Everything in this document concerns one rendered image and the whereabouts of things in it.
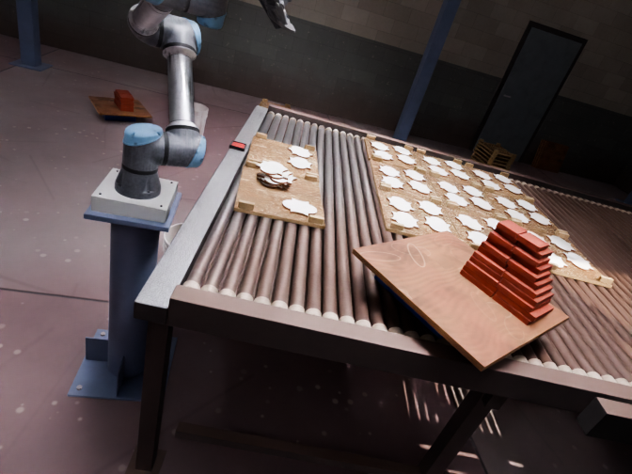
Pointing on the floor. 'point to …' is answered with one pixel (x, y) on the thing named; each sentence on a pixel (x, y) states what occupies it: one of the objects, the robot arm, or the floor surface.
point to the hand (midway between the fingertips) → (312, 15)
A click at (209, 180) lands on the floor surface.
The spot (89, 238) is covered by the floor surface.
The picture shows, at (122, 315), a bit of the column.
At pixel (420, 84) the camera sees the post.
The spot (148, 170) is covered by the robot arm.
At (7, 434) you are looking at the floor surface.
